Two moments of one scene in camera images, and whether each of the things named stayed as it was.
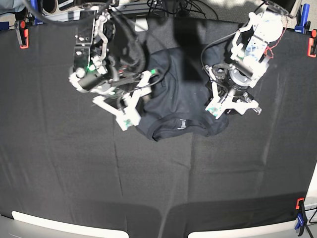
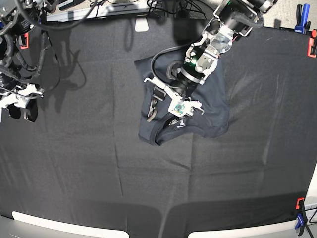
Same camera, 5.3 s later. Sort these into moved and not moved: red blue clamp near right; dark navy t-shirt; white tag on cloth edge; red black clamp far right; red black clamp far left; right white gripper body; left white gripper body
Moved: left white gripper body; right white gripper body; dark navy t-shirt
Not moved: red black clamp far right; white tag on cloth edge; red blue clamp near right; red black clamp far left
